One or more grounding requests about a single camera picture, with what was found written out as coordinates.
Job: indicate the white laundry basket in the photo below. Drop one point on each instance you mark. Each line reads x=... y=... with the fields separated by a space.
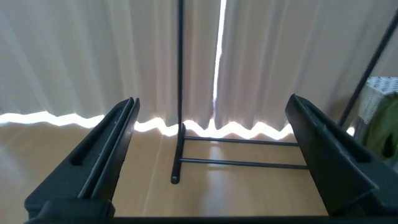
x=373 y=93

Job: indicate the black clothes rack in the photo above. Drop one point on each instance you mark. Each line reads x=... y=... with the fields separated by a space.
x=180 y=62

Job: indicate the beige curtain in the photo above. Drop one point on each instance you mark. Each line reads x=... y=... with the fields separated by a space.
x=93 y=56

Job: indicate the green garment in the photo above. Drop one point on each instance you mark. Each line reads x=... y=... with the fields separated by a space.
x=382 y=127

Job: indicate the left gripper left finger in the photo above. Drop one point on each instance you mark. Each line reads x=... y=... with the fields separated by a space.
x=71 y=186

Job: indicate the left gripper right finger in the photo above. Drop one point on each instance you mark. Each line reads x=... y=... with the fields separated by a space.
x=339 y=183

